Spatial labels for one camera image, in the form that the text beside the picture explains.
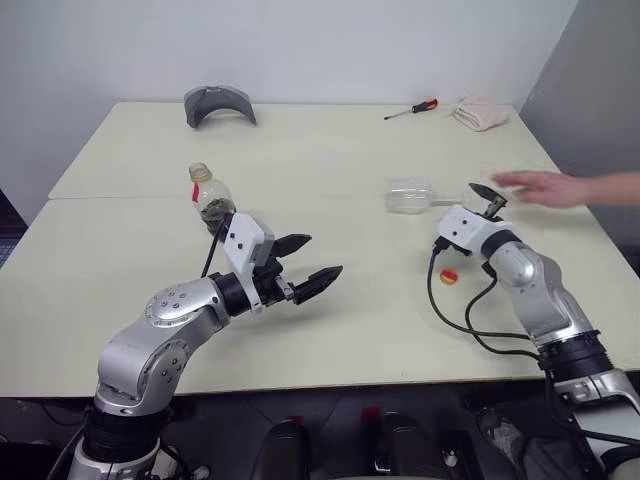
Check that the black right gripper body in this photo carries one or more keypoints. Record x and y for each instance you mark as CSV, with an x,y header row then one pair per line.
x,y
495,210

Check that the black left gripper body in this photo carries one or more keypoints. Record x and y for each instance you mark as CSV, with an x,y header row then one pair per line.
x,y
270,287

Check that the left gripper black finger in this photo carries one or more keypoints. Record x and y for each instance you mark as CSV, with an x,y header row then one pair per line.
x,y
317,285
292,245

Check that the clear wine glass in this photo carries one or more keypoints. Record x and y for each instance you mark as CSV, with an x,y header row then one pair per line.
x,y
407,197

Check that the red and yellow bottle cap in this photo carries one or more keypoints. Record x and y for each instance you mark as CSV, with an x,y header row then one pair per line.
x,y
449,277

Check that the clear plastic drink bottle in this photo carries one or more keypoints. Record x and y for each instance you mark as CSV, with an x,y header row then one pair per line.
x,y
212,192

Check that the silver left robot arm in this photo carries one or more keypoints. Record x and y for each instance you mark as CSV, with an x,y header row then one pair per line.
x,y
150,345

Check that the person's bare forearm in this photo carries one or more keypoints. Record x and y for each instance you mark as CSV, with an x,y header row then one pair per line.
x,y
612,189

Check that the person's bare hand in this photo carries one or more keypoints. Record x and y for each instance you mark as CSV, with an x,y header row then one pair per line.
x,y
560,190

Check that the folded pink towel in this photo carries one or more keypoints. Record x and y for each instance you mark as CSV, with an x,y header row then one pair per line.
x,y
482,115

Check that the red and black screwdriver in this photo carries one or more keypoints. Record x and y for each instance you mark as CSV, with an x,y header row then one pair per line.
x,y
425,105

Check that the dark rounded shape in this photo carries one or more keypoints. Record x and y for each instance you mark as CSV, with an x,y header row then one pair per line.
x,y
400,445
280,450

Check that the grey baseball cap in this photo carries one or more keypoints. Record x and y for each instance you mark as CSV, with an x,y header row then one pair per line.
x,y
195,110

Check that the white shoe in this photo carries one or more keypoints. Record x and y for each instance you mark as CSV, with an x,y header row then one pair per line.
x,y
201,472

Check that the small black device white spot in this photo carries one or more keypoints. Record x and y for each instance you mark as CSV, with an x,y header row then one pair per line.
x,y
452,452

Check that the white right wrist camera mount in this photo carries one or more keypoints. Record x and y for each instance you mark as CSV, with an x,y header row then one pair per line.
x,y
465,227

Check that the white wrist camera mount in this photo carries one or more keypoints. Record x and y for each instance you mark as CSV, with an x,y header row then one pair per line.
x,y
465,227
242,240

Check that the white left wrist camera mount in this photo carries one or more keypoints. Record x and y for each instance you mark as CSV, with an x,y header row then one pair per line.
x,y
242,240

